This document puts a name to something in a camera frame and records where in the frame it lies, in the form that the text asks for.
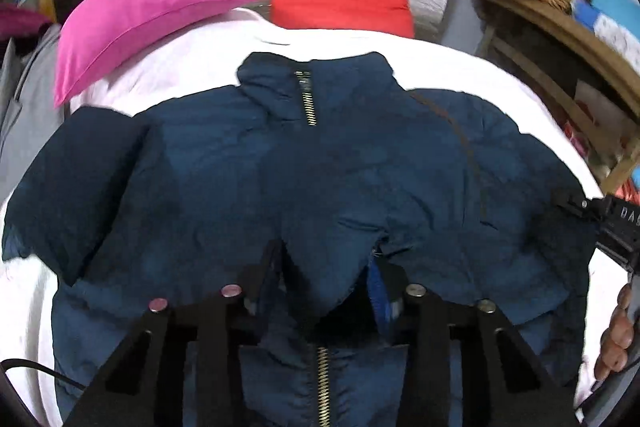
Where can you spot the magenta pillow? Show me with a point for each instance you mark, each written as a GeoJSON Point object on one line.
{"type": "Point", "coordinates": [100, 35]}

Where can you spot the navy blue puffer jacket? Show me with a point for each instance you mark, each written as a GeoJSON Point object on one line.
{"type": "Point", "coordinates": [340, 163]}

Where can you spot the purple fleece garment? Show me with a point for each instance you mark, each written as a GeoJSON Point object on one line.
{"type": "Point", "coordinates": [16, 22]}

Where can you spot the blue fashion box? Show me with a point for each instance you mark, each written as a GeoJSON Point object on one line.
{"type": "Point", "coordinates": [624, 12]}

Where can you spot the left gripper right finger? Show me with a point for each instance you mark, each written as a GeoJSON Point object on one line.
{"type": "Point", "coordinates": [386, 287]}

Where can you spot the grey coat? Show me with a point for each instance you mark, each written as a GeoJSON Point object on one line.
{"type": "Point", "coordinates": [28, 114]}

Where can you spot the wooden bench table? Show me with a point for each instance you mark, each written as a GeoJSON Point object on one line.
{"type": "Point", "coordinates": [554, 54]}

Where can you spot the white patterned tissue pack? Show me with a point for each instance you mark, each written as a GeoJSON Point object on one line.
{"type": "Point", "coordinates": [607, 30]}

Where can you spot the white pink fleece blanket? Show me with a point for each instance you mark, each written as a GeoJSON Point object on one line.
{"type": "Point", "coordinates": [207, 56]}

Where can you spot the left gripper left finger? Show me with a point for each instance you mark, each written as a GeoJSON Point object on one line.
{"type": "Point", "coordinates": [261, 282]}

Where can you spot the person right hand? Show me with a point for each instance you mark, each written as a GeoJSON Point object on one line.
{"type": "Point", "coordinates": [616, 339]}

